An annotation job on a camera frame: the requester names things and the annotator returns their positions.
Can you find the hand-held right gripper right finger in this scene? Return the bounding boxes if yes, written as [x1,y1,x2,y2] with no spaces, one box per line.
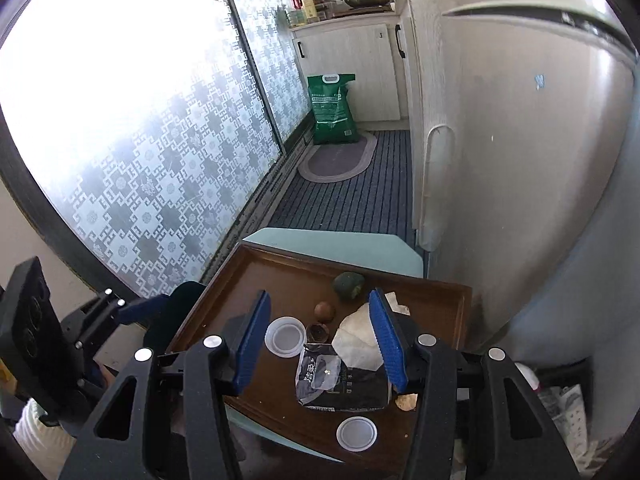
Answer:
[367,287,581,480]

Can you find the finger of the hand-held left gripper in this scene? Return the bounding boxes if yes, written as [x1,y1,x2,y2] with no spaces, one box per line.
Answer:
[61,287,173,357]

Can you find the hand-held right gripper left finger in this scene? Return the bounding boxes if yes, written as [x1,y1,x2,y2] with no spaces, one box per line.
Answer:
[60,289,273,480]

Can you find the white tissue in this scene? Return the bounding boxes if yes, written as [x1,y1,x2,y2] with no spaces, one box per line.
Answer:
[331,305,388,372]

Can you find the white round plastic lid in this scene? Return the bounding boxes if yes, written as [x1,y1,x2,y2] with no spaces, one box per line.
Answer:
[264,316,307,358]
[336,416,378,453]

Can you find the white paper scrap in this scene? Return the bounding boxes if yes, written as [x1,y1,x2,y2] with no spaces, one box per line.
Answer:
[384,292,412,317]

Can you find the black foil packet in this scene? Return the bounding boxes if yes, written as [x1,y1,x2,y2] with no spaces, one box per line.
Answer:
[295,342,393,412]

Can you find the brown rectangular tray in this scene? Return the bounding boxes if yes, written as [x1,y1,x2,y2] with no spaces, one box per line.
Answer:
[165,244,473,478]

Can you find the dark green avocado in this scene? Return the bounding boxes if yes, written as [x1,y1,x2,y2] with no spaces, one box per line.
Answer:
[332,272,364,303]

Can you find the light green plastic stool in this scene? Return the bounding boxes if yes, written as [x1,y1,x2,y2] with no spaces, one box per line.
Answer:
[222,227,426,463]

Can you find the stack of white cups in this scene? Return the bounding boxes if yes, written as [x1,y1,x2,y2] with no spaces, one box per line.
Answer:
[12,399,76,480]

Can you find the grey striped carpet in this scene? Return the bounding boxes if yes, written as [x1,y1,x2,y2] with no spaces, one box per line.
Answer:
[267,129,418,251]

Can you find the large frosted patterned glass door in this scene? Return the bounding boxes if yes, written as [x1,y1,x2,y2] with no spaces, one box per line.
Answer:
[0,0,283,301]

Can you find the grey oval floor mat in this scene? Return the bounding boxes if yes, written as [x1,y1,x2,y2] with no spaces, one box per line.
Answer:
[298,131,379,183]

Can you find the folded newspaper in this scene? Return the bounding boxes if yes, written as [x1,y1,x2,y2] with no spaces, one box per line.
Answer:
[537,384,588,466]

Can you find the white refrigerator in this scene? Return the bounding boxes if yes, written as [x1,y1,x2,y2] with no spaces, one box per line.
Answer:
[420,0,640,376]

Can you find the green rice bag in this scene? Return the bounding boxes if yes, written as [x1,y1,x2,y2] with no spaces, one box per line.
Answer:
[306,73,361,145]

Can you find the narrow frosted patterned glass door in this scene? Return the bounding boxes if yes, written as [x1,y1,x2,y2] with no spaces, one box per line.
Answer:
[217,0,311,151]

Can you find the white kitchen cabinet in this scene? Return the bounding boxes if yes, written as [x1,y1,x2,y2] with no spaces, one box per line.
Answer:
[291,0,451,126]

